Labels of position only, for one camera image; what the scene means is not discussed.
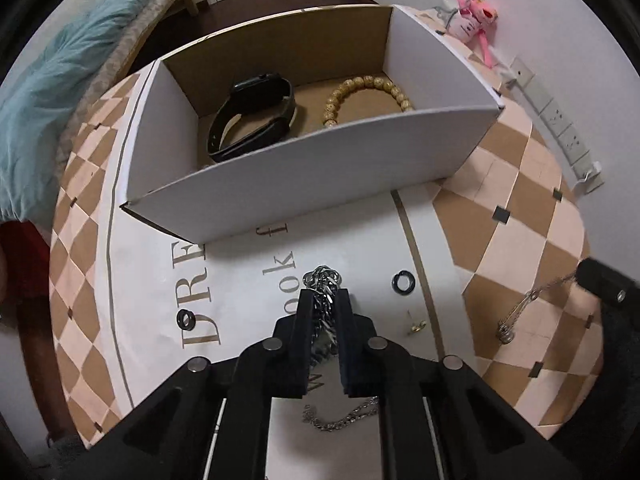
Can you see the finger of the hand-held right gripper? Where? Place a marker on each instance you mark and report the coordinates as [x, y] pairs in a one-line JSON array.
[[602, 280]]

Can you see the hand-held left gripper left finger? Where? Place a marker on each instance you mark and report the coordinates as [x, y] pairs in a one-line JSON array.
[[305, 320]]

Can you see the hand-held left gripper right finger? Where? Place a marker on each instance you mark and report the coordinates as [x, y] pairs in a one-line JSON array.
[[344, 320]]

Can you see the white cardboard box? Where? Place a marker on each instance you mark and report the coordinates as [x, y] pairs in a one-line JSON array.
[[320, 180]]

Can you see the small gold earring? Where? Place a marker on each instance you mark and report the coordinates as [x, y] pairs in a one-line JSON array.
[[416, 326]]

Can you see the checkered table mat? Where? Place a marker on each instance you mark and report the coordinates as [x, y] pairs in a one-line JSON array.
[[520, 240]]

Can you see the white power strip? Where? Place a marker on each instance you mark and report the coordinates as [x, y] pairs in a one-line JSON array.
[[555, 115]]

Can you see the black smart watch band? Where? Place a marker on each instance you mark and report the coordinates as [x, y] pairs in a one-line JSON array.
[[260, 125]]

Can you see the red cloth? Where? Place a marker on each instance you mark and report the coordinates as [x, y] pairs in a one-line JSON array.
[[25, 265]]

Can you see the pink plush toy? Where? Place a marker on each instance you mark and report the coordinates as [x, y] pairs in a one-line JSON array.
[[472, 15]]

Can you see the patterned mattress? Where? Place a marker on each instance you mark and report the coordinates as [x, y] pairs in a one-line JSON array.
[[120, 45]]

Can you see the teal fluffy blanket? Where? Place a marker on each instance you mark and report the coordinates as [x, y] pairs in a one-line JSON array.
[[55, 85]]

